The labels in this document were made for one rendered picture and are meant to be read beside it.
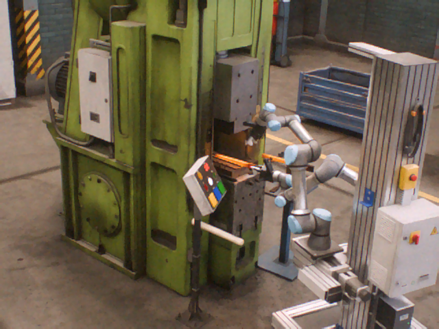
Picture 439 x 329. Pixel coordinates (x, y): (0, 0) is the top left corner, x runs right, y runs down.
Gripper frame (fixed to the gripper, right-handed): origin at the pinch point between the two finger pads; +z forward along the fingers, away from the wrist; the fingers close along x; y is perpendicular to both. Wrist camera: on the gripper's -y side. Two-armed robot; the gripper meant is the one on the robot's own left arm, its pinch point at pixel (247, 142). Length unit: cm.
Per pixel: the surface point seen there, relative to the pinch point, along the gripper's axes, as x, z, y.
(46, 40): 248, 315, -493
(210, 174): -36.6, 12.0, 4.8
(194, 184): -58, 8, 9
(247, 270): 20, 106, 45
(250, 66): 17, -36, -34
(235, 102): 2.3, -16.4, -23.4
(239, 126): 7.4, 0.3, -14.9
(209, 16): -11, -61, -62
